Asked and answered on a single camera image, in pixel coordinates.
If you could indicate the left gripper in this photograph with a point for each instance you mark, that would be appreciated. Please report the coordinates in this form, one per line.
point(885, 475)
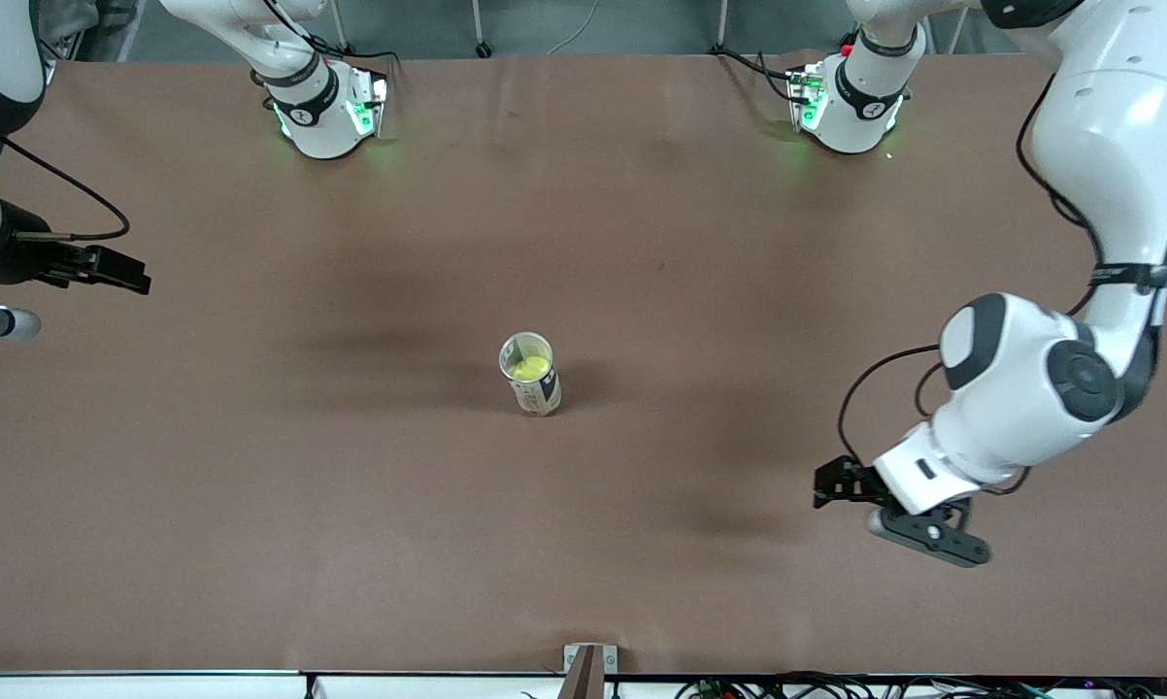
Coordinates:
point(846, 482)

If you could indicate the red base plug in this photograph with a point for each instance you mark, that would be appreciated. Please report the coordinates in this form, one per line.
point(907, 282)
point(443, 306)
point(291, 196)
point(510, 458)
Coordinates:
point(847, 46)

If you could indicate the grey metal edge bracket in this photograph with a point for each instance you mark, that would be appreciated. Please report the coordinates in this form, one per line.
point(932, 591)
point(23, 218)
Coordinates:
point(611, 660)

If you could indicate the brown table cover sheet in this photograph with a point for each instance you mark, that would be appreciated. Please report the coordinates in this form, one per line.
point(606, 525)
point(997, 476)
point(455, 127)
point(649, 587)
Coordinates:
point(583, 534)

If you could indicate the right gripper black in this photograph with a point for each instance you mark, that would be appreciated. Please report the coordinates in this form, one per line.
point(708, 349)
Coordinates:
point(22, 256)

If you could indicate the brown wooden post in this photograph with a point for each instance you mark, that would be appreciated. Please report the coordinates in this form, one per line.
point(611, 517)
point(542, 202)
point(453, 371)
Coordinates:
point(583, 680)

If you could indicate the grey fabric bundle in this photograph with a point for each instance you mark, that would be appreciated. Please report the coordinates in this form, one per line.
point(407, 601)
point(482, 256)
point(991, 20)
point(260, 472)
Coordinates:
point(69, 17)

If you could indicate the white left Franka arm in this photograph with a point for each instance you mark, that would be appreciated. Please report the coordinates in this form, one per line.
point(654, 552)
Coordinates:
point(1098, 146)

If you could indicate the white metal stand leg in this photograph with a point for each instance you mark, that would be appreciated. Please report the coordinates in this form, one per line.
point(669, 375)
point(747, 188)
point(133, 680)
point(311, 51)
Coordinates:
point(722, 19)

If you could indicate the yellow-green tennis ball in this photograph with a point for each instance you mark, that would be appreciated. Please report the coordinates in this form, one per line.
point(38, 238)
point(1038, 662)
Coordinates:
point(531, 367)

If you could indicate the aluminium frame post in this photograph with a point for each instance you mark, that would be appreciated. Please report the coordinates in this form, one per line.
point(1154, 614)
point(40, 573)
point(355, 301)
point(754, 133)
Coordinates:
point(51, 72)

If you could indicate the white table edge rail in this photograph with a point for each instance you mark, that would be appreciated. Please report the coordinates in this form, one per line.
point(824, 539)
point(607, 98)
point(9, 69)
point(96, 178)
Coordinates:
point(156, 687)

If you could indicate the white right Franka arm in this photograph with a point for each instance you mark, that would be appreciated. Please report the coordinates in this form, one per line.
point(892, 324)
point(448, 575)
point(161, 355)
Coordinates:
point(312, 116)

